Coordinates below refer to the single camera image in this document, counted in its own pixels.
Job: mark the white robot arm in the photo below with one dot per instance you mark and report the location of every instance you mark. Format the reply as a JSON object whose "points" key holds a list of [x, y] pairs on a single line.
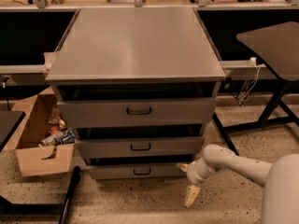
{"points": [[279, 180]]}

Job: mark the grey top drawer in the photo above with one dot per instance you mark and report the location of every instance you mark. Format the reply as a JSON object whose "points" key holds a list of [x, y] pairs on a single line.
{"points": [[130, 113]]}

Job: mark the grey middle drawer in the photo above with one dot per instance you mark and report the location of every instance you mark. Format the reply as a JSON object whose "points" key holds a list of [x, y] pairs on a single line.
{"points": [[138, 147]]}

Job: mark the cardboard box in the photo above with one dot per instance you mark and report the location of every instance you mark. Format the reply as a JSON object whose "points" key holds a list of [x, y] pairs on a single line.
{"points": [[33, 160]]}

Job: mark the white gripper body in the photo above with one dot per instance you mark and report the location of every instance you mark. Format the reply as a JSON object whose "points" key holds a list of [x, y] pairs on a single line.
{"points": [[193, 175]]}

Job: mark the black side table right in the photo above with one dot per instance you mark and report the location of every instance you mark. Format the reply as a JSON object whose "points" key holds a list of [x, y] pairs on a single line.
{"points": [[278, 46]]}

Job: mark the trash in cardboard box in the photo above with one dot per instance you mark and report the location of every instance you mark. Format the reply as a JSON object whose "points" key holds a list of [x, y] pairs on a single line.
{"points": [[59, 133]]}

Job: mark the grey bottom drawer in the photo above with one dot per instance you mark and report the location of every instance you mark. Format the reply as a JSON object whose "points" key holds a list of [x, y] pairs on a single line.
{"points": [[143, 170]]}

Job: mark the grey drawer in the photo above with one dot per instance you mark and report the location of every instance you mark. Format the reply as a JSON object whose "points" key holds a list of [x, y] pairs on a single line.
{"points": [[130, 113], [138, 147], [143, 170]]}

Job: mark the grey metal drawer cabinet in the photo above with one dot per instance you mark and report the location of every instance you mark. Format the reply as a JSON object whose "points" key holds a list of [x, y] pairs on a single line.
{"points": [[127, 53]]}

